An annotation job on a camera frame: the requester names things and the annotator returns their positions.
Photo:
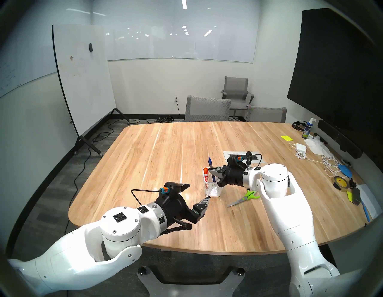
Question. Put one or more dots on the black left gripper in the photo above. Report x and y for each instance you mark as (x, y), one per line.
(176, 208)

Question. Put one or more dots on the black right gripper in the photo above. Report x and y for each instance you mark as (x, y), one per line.
(235, 176)

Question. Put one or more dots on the orange cap white marker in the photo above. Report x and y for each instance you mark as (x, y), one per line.
(206, 173)

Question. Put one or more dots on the blue ballpoint pen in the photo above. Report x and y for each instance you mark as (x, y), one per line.
(210, 163)

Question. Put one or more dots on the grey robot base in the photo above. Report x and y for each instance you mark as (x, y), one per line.
(191, 287)

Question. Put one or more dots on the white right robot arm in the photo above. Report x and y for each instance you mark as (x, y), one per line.
(287, 215)

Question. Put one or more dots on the white mesh pen holder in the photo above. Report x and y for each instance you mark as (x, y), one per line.
(209, 191)

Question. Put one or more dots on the blue marker pen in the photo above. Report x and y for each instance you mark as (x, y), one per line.
(366, 211)

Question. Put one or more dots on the grey table power outlet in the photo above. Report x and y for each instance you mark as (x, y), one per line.
(226, 157)

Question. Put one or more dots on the wide grey mesh chair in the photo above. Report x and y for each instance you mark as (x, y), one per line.
(208, 109)

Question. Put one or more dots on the low grey mesh chair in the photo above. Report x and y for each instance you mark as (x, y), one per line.
(266, 115)

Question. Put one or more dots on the yellow sticky note pad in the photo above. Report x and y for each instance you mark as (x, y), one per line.
(287, 138)

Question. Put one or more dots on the white power adapter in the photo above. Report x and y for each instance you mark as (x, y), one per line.
(301, 147)

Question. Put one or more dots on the grey armrest office chair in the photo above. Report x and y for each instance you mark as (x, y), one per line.
(236, 89)

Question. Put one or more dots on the whiteboard cleaner spray bottle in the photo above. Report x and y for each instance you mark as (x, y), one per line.
(307, 129)

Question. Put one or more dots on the yellow black tape roll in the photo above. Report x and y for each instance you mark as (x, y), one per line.
(341, 182)

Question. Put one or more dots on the black video sound bar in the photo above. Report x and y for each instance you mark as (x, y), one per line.
(338, 137)

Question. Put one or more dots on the blue flat object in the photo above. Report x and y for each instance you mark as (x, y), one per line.
(345, 170)

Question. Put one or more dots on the small black bottle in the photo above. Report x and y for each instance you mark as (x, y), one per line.
(352, 183)

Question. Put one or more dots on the yellow tape measure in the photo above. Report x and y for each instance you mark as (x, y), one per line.
(356, 196)

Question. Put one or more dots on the white paper sheet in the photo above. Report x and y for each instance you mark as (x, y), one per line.
(372, 200)

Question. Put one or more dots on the rolling whiteboard on stand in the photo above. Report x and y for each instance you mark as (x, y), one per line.
(85, 86)

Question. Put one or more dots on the ceiling strip light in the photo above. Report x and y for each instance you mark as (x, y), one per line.
(184, 4)

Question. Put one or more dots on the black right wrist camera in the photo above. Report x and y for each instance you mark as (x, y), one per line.
(235, 161)

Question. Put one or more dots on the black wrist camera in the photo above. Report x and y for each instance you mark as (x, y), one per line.
(235, 161)
(172, 188)

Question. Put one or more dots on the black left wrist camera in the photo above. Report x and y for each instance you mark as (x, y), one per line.
(172, 188)

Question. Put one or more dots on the glass wall board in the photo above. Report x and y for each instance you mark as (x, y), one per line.
(185, 33)

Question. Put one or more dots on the large black wall screen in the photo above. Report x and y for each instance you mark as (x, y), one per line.
(341, 74)

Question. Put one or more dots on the written wall whiteboard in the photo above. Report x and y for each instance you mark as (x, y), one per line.
(27, 57)

